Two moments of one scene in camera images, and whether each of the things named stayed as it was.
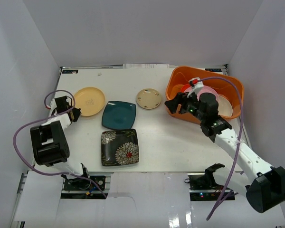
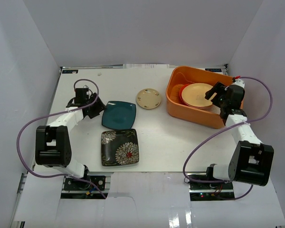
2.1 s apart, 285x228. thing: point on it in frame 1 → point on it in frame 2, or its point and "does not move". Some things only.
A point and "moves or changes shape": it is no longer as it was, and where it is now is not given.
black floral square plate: [119, 147] does not move
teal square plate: [119, 115] does not move
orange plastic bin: [230, 87] does not move
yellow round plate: [90, 100] moves or changes shape
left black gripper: [73, 114] → [95, 108]
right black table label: [213, 70] does not move
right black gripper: [172, 105] → [218, 86]
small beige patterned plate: [148, 99] does not move
